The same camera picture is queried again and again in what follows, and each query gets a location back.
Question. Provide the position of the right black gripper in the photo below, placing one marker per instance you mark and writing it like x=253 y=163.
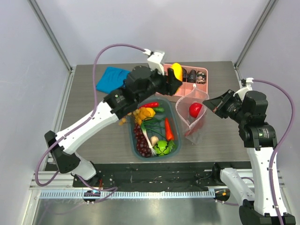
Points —
x=223 y=106

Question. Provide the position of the yellow toy mango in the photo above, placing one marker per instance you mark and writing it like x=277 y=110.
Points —
x=178 y=71

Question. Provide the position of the floral rolled sock right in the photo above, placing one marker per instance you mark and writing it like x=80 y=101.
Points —
x=201 y=77

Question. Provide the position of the dark rolled sock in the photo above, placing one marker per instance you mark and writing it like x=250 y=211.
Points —
x=191 y=77
x=184 y=75

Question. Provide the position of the red toy chili pepper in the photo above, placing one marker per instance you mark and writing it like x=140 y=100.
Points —
x=150 y=105

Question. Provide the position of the brown longan bunch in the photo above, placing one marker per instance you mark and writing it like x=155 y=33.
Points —
x=127 y=118

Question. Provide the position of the purple grape bunch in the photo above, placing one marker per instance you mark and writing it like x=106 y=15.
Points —
x=141 y=143

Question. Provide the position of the dark rolled sock middle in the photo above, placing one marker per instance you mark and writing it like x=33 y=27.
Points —
x=191 y=77

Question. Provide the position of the dark rolled sock left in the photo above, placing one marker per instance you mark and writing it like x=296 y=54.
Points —
x=184 y=75

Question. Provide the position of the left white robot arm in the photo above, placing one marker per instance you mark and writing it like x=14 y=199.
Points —
x=140 y=84

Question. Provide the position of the green toy melon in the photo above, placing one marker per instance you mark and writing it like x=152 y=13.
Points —
x=162 y=148

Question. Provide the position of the teal plastic basket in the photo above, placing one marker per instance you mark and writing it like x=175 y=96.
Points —
x=169 y=113

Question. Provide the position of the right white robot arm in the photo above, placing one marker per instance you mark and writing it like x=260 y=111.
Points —
x=264 y=205

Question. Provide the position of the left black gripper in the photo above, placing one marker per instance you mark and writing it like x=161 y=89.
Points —
x=170 y=84

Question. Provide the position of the red toy lobster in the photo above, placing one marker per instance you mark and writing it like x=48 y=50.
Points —
x=196 y=127

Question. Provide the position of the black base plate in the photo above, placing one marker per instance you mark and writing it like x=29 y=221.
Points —
x=158 y=177

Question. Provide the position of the red toy apple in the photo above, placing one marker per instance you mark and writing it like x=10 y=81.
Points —
x=195 y=109

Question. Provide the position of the green toy cucumber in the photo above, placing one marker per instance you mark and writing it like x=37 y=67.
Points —
x=159 y=109

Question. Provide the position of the clear zip top bag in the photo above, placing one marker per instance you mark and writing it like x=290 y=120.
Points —
x=187 y=122

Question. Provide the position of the orange toy carrot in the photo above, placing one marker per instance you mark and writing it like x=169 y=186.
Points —
x=168 y=131

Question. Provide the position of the white slotted cable duct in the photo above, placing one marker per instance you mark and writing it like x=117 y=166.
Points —
x=84 y=193

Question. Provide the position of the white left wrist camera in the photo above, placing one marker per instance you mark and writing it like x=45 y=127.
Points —
x=155 y=60

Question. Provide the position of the orange toy fruit cluster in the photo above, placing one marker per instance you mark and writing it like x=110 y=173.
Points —
x=142 y=114

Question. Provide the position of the blue folded cloth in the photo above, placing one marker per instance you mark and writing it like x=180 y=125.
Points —
x=111 y=79

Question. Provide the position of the white toy garlic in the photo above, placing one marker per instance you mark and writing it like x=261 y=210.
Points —
x=154 y=140

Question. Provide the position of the toy green onion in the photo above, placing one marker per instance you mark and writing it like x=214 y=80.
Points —
x=153 y=125

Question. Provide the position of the pink divided organizer box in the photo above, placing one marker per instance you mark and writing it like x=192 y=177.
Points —
x=187 y=87

